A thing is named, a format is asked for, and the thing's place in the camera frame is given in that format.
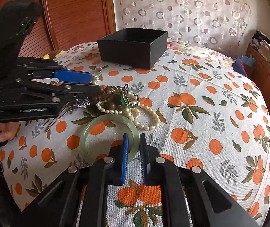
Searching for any brown wooden cabinet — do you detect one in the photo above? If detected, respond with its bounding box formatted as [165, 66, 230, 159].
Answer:
[244, 45, 270, 123]

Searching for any small grey bead necklace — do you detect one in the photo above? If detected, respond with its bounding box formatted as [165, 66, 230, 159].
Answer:
[92, 67, 105, 86]

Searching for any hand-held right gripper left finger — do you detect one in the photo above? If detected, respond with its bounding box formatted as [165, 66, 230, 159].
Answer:
[14, 133, 129, 227]

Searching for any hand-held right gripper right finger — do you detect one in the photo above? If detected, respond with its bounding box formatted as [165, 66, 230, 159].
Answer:
[139, 133, 258, 227]

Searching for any circle pattern curtain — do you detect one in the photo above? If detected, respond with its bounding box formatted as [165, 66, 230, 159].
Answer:
[112, 0, 268, 58]

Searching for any brown wooden wardrobe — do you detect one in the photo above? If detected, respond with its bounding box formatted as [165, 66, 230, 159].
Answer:
[0, 0, 116, 54]

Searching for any navy blue blanket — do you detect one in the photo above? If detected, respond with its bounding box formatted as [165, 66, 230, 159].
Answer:
[232, 59, 249, 76]

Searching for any green gem pendant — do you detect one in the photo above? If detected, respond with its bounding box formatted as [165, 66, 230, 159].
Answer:
[115, 87, 140, 108]

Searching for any flat cardboard box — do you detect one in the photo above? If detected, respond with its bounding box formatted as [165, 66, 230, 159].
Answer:
[259, 43, 270, 62]

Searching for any floral blanket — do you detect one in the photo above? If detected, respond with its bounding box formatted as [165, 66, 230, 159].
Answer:
[166, 38, 235, 65]

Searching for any brown wooden bead bracelet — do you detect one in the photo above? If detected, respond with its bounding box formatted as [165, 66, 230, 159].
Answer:
[88, 86, 123, 114]

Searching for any person's left hand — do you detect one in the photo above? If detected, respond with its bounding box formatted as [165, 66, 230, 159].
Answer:
[0, 110, 22, 143]

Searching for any stack of folded clothes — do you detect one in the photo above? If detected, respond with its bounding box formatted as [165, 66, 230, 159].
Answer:
[252, 30, 269, 48]

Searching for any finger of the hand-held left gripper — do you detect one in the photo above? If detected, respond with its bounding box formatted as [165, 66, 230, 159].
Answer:
[17, 57, 93, 82]
[18, 79, 103, 103]

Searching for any orange fruit print cloth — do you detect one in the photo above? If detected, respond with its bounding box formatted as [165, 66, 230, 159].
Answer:
[0, 42, 270, 227]

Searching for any white pearl necklace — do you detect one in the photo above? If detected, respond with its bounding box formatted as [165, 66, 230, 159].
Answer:
[97, 92, 160, 131]

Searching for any black cardboard box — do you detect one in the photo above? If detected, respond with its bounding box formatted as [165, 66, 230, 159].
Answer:
[97, 28, 168, 69]

